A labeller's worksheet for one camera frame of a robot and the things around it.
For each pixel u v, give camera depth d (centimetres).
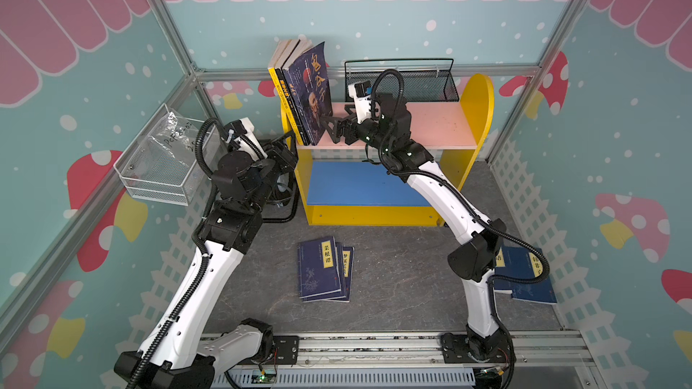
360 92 59
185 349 37
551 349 76
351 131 63
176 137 73
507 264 89
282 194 95
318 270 85
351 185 95
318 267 86
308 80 62
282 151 54
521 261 89
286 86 57
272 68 54
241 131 52
